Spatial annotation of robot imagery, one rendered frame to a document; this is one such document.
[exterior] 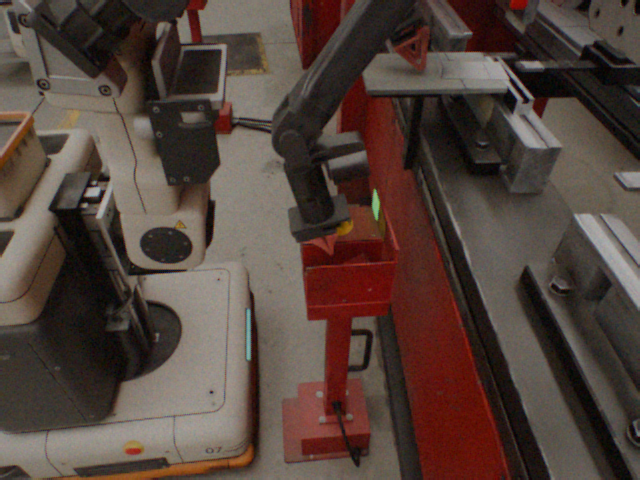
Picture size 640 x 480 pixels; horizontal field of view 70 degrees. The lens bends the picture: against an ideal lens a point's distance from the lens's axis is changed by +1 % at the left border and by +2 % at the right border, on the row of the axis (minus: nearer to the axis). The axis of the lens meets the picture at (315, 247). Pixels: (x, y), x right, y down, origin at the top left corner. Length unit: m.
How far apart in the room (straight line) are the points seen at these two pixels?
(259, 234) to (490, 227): 1.41
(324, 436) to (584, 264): 0.89
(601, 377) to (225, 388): 0.90
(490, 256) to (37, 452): 1.12
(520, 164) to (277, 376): 1.06
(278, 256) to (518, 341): 1.43
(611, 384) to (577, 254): 0.18
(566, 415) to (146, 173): 0.75
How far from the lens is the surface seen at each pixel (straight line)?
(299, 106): 0.63
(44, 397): 1.19
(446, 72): 1.00
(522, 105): 0.94
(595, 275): 0.69
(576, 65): 1.11
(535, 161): 0.87
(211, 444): 1.27
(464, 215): 0.82
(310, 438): 1.36
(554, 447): 0.59
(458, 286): 0.78
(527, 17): 0.97
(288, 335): 1.68
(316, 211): 0.72
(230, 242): 2.05
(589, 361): 0.63
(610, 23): 0.67
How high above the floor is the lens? 1.37
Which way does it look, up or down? 43 degrees down
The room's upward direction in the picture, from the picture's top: straight up
